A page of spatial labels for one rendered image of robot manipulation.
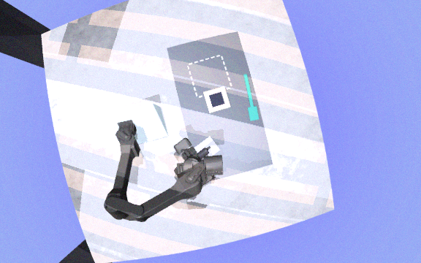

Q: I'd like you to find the white square tile with grey centre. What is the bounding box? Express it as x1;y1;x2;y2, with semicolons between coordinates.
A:
204;86;231;113

